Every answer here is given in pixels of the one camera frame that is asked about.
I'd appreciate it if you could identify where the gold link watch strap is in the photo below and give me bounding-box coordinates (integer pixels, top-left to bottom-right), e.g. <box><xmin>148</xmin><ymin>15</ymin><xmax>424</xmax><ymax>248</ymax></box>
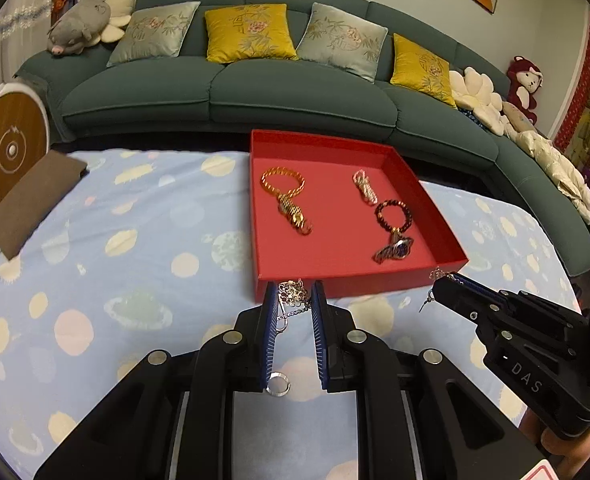
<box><xmin>276</xmin><ymin>195</ymin><xmax>314</xmax><ymax>237</ymax></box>

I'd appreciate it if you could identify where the white machine with wooden disc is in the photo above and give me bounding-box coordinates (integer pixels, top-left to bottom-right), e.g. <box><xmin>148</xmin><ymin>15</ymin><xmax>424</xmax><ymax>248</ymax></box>
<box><xmin>0</xmin><ymin>82</ymin><xmax>52</xmax><ymax>223</ymax></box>

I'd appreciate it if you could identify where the cream quilted blanket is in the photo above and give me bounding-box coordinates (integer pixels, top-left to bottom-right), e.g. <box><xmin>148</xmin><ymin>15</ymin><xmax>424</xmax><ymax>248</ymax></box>
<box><xmin>505</xmin><ymin>130</ymin><xmax>590</xmax><ymax>223</ymax></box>

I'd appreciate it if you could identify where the red patterned wall hanging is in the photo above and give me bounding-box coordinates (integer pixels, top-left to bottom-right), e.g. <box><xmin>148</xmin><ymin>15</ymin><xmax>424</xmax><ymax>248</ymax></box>
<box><xmin>555</xmin><ymin>10</ymin><xmax>590</xmax><ymax>171</ymax></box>

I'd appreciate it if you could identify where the silver hook earring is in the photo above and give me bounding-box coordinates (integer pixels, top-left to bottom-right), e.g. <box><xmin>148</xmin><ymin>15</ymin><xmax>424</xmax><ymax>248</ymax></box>
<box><xmin>419</xmin><ymin>265</ymin><xmax>450</xmax><ymax>313</ymax></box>

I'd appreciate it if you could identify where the grey-green embroidered cushion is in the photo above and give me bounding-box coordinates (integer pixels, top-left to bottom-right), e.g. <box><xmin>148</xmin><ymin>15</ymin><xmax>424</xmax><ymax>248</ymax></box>
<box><xmin>295</xmin><ymin>2</ymin><xmax>390</xmax><ymax>84</ymax></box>
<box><xmin>106</xmin><ymin>1</ymin><xmax>202</xmax><ymax>68</ymax></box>

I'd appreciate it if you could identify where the grey pig plush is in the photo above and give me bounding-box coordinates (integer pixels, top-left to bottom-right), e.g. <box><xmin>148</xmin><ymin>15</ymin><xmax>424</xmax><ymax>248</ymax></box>
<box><xmin>47</xmin><ymin>0</ymin><xmax>113</xmax><ymax>56</ymax></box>

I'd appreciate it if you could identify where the white sheer curtain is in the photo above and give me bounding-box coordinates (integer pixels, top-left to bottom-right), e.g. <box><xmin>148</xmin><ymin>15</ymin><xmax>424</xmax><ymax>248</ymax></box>
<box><xmin>0</xmin><ymin>0</ymin><xmax>56</xmax><ymax>98</ymax></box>

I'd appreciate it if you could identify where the dark beaded bracelet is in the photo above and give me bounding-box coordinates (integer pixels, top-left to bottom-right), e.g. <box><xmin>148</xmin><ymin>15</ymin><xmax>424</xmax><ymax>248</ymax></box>
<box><xmin>373</xmin><ymin>199</ymin><xmax>416</xmax><ymax>233</ymax></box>

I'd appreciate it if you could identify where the gold braided bangle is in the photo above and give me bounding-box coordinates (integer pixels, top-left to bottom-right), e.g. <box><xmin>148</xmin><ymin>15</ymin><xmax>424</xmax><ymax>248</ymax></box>
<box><xmin>260</xmin><ymin>166</ymin><xmax>306</xmax><ymax>198</ymax></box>

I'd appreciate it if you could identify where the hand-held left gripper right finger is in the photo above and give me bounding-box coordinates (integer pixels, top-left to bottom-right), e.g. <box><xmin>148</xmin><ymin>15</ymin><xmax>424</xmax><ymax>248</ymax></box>
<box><xmin>314</xmin><ymin>281</ymin><xmax>550</xmax><ymax>480</ymax></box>

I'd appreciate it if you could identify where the silver chain with hoops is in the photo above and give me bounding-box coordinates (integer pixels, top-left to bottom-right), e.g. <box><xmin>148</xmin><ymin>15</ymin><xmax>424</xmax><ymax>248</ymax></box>
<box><xmin>262</xmin><ymin>277</ymin><xmax>312</xmax><ymax>398</ymax></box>

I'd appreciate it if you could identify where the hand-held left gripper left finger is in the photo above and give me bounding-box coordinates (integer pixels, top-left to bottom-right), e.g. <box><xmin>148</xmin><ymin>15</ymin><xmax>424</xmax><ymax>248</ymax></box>
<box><xmin>34</xmin><ymin>282</ymin><xmax>278</xmax><ymax>480</ymax></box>

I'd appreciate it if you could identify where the red monkey plush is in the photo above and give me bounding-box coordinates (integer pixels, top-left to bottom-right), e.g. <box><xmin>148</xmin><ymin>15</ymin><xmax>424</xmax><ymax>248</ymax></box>
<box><xmin>505</xmin><ymin>56</ymin><xmax>544</xmax><ymax>126</ymax></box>

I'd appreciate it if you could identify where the red cardboard box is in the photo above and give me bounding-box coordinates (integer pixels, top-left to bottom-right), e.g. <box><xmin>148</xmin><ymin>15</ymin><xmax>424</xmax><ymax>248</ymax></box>
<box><xmin>249</xmin><ymin>129</ymin><xmax>470</xmax><ymax>306</ymax></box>

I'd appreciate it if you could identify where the dark green sofa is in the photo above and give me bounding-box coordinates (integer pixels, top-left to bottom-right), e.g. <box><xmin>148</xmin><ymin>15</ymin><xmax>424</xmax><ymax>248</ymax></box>
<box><xmin>15</xmin><ymin>0</ymin><xmax>590</xmax><ymax>278</ymax></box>

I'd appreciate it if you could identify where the small beige pillow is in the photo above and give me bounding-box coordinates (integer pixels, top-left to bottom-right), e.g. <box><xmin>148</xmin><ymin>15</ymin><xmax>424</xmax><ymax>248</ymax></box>
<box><xmin>502</xmin><ymin>101</ymin><xmax>536</xmax><ymax>133</ymax></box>

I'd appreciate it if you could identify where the brown flat pouch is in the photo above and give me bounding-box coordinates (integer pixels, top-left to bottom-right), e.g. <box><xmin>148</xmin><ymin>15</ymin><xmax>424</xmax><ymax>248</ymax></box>
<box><xmin>0</xmin><ymin>151</ymin><xmax>88</xmax><ymax>261</ymax></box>

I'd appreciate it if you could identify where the person's right hand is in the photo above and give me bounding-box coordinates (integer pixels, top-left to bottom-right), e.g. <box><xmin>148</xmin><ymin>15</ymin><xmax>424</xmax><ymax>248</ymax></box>
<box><xmin>540</xmin><ymin>427</ymin><xmax>590</xmax><ymax>480</ymax></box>

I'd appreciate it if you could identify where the yellow embroidered cushion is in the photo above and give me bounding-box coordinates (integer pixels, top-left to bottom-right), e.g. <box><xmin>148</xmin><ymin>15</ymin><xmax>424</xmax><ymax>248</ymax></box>
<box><xmin>390</xmin><ymin>33</ymin><xmax>458</xmax><ymax>108</ymax></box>
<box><xmin>204</xmin><ymin>4</ymin><xmax>300</xmax><ymax>64</ymax></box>

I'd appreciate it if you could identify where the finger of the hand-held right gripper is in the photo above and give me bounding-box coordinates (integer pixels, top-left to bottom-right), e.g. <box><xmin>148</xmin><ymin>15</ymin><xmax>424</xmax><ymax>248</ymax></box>
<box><xmin>433</xmin><ymin>276</ymin><xmax>506</xmax><ymax>358</ymax></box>
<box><xmin>446</xmin><ymin>271</ymin><xmax>516</xmax><ymax>307</ymax></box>

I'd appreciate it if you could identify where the dark blue sequin cloth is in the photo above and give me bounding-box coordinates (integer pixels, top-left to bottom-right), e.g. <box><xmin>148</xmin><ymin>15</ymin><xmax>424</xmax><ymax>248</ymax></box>
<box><xmin>457</xmin><ymin>106</ymin><xmax>486</xmax><ymax>128</ymax></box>

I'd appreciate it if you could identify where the white flower-shaped cushion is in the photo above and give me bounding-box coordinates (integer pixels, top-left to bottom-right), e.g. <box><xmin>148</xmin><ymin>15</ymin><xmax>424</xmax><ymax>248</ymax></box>
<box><xmin>447</xmin><ymin>66</ymin><xmax>506</xmax><ymax>136</ymax></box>

